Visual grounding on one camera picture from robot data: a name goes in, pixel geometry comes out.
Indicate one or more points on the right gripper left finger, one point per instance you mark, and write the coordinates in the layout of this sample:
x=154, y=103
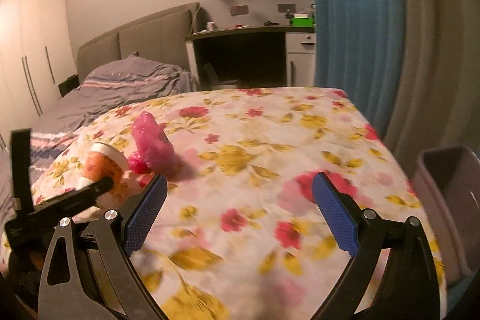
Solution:
x=88, y=273

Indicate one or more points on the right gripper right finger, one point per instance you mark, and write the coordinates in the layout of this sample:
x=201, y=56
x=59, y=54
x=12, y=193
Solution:
x=409, y=288

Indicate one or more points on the orange paper cup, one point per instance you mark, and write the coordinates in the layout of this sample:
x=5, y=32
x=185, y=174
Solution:
x=103, y=160

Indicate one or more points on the small pink wrapper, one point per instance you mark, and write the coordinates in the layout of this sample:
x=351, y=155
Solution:
x=137, y=164

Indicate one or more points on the pink plastic bag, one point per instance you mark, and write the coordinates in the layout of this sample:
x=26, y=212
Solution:
x=153, y=146

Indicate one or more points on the grey trash bin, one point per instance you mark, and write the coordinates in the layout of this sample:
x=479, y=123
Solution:
x=447, y=183

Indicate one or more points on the left hand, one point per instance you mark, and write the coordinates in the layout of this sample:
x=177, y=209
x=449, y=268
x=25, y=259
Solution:
x=24, y=275

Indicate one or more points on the floral tablecloth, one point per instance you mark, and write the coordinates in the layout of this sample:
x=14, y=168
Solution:
x=239, y=236

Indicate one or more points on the black bedside stand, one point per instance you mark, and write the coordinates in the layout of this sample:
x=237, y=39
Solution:
x=68, y=85

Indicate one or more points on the white wardrobe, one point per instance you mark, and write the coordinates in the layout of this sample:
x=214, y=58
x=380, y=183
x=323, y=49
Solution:
x=36, y=56

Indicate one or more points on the grey striped duvet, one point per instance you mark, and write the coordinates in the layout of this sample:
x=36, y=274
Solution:
x=110, y=86

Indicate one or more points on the dark desk with drawers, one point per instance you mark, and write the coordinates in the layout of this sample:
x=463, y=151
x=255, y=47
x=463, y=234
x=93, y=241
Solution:
x=253, y=57

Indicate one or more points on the green box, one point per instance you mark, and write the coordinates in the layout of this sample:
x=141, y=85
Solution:
x=302, y=21

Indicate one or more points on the blue grey curtain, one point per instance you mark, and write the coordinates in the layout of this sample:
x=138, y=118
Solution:
x=410, y=66

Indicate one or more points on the grey bed headboard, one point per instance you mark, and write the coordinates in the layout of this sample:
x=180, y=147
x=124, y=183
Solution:
x=158, y=37

